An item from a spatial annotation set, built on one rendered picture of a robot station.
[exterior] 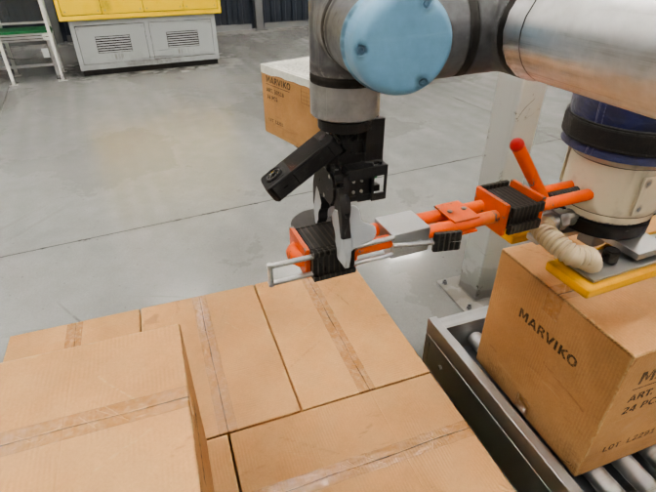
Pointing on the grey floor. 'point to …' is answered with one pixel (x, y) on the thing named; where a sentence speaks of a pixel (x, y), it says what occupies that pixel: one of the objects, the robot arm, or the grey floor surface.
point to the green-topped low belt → (29, 40)
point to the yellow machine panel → (141, 33)
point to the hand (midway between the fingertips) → (329, 247)
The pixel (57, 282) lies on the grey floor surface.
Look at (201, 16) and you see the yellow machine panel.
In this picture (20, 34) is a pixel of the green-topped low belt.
